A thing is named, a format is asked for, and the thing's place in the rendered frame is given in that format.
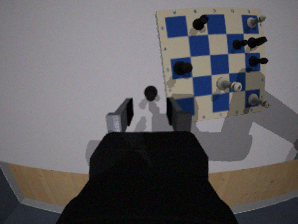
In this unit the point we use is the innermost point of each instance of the blue and cream chessboard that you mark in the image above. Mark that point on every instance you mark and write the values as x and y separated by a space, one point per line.
211 53

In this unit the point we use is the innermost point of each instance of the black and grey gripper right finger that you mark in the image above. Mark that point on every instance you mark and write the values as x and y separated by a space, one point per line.
180 120

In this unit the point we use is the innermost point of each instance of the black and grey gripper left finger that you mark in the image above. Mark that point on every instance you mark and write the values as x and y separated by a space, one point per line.
121 118

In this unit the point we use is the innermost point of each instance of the white chess piece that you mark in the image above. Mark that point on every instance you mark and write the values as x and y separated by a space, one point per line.
251 23
253 98
223 84

